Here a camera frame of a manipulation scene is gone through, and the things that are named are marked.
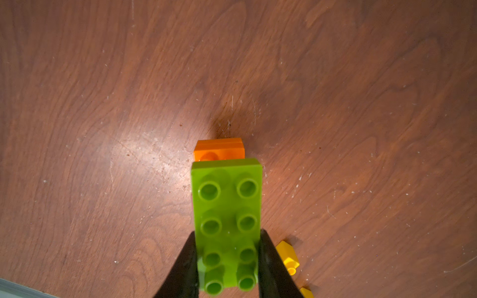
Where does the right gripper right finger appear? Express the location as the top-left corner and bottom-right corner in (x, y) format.
(258, 228), (304, 298)

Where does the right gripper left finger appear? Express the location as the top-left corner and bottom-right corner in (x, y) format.
(154, 232), (199, 298)

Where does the green long lego brick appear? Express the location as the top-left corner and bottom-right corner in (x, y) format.
(191, 158), (263, 296)

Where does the yellow small lego brick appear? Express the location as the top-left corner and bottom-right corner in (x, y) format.
(299, 287), (314, 298)
(276, 240), (300, 276)

